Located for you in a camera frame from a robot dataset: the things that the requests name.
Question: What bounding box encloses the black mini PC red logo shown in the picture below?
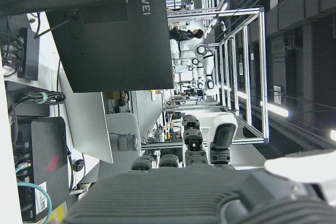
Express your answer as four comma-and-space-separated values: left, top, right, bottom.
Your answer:
16, 116, 70, 222

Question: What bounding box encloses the small round black device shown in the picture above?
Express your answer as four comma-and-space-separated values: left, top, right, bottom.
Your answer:
72, 158, 85, 172

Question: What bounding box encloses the black docking hub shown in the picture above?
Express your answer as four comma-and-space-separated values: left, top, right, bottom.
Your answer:
17, 27, 40, 81

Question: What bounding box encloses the aluminium profile frame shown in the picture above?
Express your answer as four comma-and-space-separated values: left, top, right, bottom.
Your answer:
164, 5, 270, 145

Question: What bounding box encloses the black Huawei monitor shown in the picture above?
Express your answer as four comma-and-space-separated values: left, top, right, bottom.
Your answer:
33, 0, 174, 93

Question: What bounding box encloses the white humanoid robot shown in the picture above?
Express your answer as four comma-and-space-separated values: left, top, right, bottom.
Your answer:
170, 38, 217, 91

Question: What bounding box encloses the teal network cable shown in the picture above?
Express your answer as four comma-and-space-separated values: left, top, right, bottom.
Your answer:
16, 182, 53, 221

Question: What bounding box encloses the person in black jacket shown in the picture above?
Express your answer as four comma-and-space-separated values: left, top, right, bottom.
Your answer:
169, 28, 205, 41

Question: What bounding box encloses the long ceiling light strip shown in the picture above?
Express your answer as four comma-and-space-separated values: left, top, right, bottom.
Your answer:
265, 101, 289, 118

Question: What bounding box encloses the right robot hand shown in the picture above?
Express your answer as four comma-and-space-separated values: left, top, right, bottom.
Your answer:
64, 113, 336, 224

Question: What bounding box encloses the black cable bundle green tie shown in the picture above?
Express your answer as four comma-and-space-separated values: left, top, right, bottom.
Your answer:
13, 91, 67, 105

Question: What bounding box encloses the grey monitor stand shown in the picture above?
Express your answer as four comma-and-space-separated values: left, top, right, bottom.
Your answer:
97, 112, 142, 180

